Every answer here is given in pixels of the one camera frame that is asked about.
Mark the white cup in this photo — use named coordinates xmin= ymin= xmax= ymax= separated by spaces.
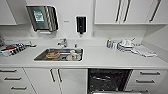
xmin=69 ymin=49 xmax=78 ymax=56

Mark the small chrome sink knob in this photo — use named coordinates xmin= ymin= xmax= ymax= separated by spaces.
xmin=73 ymin=43 xmax=79 ymax=50

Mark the white drawer unit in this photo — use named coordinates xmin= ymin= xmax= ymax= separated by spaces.
xmin=124 ymin=69 xmax=168 ymax=94
xmin=0 ymin=67 xmax=37 ymax=94

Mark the stack of white plates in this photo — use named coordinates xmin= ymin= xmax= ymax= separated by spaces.
xmin=116 ymin=37 xmax=136 ymax=53

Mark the stainless steel sink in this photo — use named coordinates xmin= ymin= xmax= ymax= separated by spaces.
xmin=32 ymin=47 xmax=85 ymax=63

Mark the steel paper towel dispenser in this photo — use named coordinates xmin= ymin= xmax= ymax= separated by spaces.
xmin=25 ymin=4 xmax=60 ymax=35

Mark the white dish towel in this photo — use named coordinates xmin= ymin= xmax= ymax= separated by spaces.
xmin=131 ymin=44 xmax=158 ymax=58

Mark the white wall outlet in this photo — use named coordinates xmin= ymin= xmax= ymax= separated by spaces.
xmin=91 ymin=31 xmax=97 ymax=38

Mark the white sink base cabinet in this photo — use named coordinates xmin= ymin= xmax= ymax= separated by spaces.
xmin=23 ymin=67 xmax=89 ymax=94

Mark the blue dish soap bottle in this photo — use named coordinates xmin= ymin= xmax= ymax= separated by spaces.
xmin=106 ymin=37 xmax=113 ymax=49

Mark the stainless steel dishwasher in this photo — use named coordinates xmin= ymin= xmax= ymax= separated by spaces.
xmin=87 ymin=68 xmax=134 ymax=94

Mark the grey white dish cloth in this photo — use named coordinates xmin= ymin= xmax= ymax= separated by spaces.
xmin=13 ymin=40 xmax=38 ymax=48

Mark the small wall label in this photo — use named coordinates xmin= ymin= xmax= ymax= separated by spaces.
xmin=63 ymin=20 xmax=71 ymax=24

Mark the chrome faucet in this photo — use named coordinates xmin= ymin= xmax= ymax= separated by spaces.
xmin=56 ymin=37 xmax=69 ymax=49

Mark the small clear jar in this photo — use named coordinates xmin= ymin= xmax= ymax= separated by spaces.
xmin=111 ymin=40 xmax=118 ymax=50

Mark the black soap dispenser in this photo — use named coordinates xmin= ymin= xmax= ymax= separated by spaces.
xmin=75 ymin=15 xmax=88 ymax=35

